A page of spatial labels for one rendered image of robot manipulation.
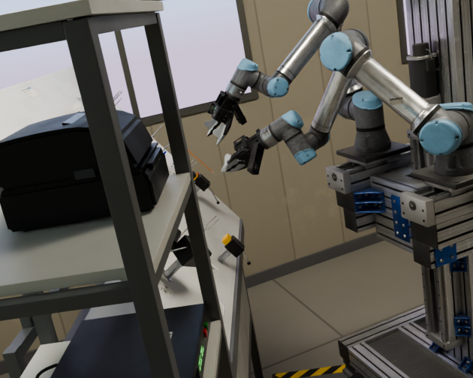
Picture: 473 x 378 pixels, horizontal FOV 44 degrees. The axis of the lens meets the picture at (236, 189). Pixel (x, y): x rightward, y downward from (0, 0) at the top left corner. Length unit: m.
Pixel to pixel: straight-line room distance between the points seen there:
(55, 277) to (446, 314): 1.88
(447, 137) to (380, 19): 2.41
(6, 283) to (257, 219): 3.03
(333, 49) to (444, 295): 1.12
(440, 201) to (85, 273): 1.34
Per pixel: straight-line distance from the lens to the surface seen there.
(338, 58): 1.93
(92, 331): 1.50
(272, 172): 3.88
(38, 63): 3.42
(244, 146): 2.18
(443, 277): 2.48
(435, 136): 1.88
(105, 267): 0.94
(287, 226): 4.03
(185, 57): 3.57
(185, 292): 1.79
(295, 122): 2.10
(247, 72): 2.35
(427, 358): 2.80
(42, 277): 0.97
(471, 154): 2.06
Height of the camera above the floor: 1.80
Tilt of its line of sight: 17 degrees down
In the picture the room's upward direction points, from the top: 10 degrees counter-clockwise
